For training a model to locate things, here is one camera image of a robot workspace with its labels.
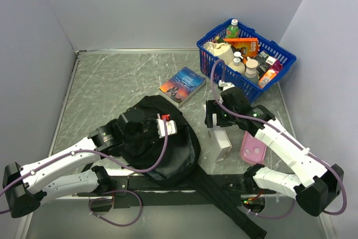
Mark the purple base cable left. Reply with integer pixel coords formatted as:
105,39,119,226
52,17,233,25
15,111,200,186
88,190,143,227

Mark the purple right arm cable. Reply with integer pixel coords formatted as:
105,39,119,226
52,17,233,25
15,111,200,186
210,59,348,216

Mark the Jane Eyre paperback book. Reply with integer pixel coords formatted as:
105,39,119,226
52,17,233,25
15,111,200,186
159,67,206,107

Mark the black backpack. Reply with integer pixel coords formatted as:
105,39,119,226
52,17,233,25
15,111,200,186
108,95,267,238

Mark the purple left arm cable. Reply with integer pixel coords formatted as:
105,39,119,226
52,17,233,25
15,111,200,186
0,123,169,214

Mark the pink pencil case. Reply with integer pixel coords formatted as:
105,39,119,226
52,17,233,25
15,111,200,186
240,132,267,165

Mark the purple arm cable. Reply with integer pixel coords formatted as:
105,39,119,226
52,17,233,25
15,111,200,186
0,123,169,214
210,59,348,216

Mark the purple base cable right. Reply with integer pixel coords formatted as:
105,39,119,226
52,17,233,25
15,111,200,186
242,201,296,219

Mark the white notebook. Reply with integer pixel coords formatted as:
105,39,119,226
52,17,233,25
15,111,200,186
205,114,232,162

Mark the magenta small box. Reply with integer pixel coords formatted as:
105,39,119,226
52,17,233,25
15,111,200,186
271,60,283,73

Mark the orange small carton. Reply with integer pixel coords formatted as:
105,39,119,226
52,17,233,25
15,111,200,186
258,68,279,89

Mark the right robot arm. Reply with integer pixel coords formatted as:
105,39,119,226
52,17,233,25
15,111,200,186
205,81,345,217

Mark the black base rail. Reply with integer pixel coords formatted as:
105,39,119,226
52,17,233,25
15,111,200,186
77,174,277,209

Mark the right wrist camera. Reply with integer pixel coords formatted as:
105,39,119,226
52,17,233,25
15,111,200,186
218,80,235,91

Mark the blue plastic basket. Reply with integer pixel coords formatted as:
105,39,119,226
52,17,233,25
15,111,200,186
196,19,296,103

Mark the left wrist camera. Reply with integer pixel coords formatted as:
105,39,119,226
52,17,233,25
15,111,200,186
157,114,177,138

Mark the black box with barcode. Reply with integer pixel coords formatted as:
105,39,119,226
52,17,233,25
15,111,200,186
253,50,277,78

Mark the green drink bottle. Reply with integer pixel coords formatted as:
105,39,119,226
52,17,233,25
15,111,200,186
225,19,240,39

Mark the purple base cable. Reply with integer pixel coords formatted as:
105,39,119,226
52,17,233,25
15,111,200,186
242,201,296,219
88,190,143,227

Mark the orange snack box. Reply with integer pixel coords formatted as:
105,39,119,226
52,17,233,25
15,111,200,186
224,38,260,57

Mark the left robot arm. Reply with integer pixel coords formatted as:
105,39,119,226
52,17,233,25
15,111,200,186
1,109,168,218

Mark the beige cloth pouch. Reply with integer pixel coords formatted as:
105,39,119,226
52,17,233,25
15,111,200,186
203,42,234,65

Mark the cream pump bottle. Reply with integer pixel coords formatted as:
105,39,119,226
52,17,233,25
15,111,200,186
228,51,246,74

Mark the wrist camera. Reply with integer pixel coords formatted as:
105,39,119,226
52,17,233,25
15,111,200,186
218,80,235,91
157,114,177,138

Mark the beige lidded bottle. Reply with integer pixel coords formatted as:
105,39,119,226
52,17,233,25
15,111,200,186
244,57,259,86

